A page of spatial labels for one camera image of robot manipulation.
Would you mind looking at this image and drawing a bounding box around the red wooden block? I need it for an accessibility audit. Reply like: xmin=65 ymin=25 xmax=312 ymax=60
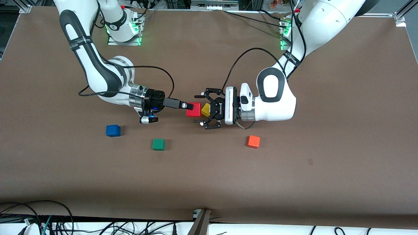
xmin=186 ymin=102 xmax=202 ymax=117

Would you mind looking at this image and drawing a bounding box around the brown table mat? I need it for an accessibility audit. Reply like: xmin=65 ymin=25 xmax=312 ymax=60
xmin=0 ymin=6 xmax=418 ymax=229

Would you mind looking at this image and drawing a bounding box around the silver metal box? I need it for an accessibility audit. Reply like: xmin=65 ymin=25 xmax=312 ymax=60
xmin=190 ymin=0 xmax=239 ymax=11

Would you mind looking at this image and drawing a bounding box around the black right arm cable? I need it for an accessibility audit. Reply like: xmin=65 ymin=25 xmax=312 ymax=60
xmin=78 ymin=65 xmax=174 ymax=99

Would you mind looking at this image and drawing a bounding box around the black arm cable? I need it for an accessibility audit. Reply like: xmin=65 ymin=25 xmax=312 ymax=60
xmin=225 ymin=0 xmax=307 ymax=95
xmin=78 ymin=65 xmax=174 ymax=99

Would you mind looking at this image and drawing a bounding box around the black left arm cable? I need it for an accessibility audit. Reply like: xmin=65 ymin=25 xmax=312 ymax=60
xmin=225 ymin=0 xmax=307 ymax=95

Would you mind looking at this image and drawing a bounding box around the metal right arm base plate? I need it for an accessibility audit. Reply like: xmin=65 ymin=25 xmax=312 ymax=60
xmin=107 ymin=13 xmax=144 ymax=46

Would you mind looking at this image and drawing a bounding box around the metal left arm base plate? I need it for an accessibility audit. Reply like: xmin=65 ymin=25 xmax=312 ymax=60
xmin=280 ymin=18 xmax=293 ymax=52

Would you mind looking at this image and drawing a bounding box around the black base cable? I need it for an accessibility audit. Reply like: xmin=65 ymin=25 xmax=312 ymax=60
xmin=224 ymin=10 xmax=289 ymax=28

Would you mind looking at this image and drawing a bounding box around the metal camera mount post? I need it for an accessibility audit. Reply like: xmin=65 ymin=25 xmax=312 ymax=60
xmin=187 ymin=209 xmax=211 ymax=235

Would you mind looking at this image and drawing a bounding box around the black looping cable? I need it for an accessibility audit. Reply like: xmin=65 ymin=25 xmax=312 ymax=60
xmin=0 ymin=200 xmax=74 ymax=235

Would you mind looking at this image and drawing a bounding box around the green cable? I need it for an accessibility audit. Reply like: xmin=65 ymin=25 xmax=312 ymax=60
xmin=41 ymin=215 xmax=53 ymax=235

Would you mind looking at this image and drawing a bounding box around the aluminium frame rail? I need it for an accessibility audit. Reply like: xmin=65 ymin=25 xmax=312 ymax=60
xmin=354 ymin=12 xmax=396 ymax=18

